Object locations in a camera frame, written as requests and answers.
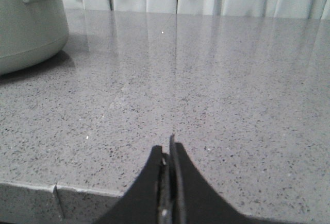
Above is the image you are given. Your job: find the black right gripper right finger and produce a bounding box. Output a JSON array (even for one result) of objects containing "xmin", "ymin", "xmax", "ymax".
[{"xmin": 169, "ymin": 134, "xmax": 277, "ymax": 223}]

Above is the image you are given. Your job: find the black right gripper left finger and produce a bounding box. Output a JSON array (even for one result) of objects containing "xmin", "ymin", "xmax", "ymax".
[{"xmin": 94, "ymin": 145, "xmax": 162, "ymax": 223}]

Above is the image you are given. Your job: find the pale green electric cooking pot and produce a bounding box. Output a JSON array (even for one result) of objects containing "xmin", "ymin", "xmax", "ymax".
[{"xmin": 1, "ymin": 0, "xmax": 69, "ymax": 75}]

